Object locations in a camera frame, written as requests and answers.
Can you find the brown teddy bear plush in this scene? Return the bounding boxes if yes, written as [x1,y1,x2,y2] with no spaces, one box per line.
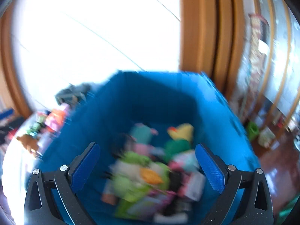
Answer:
[16,134,40,155]

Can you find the green plush toy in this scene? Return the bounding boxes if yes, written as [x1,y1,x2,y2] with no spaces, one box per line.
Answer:
[163,139,191,163]

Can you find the yellow duck plush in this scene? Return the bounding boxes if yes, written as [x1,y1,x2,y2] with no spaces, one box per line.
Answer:
[167,123,194,143]

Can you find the dark framed box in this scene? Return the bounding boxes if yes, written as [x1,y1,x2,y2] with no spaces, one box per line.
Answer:
[55,83,91,105]

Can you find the blue storage bin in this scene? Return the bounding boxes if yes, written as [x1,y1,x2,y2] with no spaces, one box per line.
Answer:
[39,72,260,224]

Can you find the rolled patterned carpet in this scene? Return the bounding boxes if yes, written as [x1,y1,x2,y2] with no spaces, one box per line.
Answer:
[239,14,269,122]

